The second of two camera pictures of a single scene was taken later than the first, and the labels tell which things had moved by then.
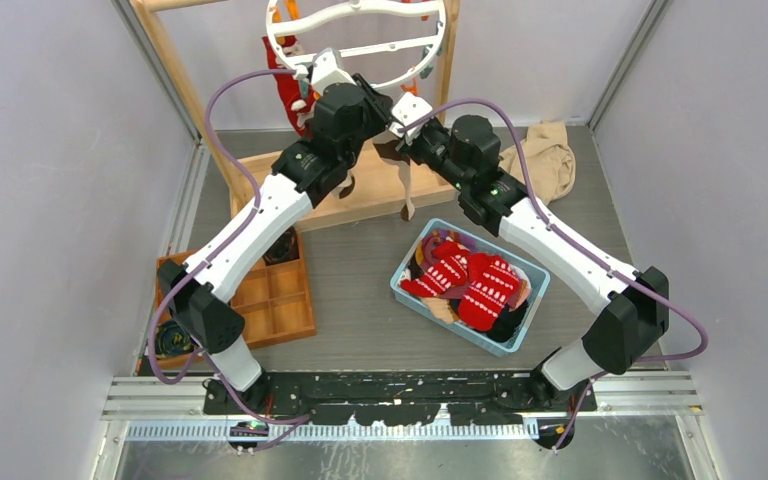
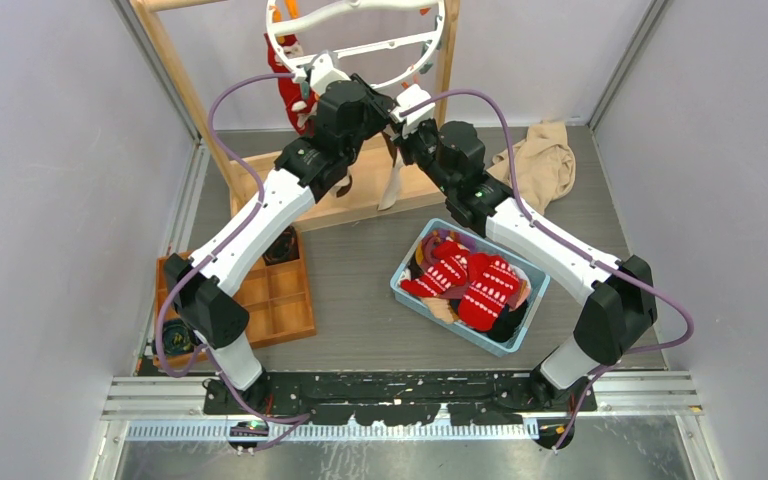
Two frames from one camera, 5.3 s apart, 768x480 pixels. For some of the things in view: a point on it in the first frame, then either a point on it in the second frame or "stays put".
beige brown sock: [390, 149] -> [393, 189]
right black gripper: [412, 148] stays put
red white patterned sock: [449, 268] stays put
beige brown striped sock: [346, 188] stays put
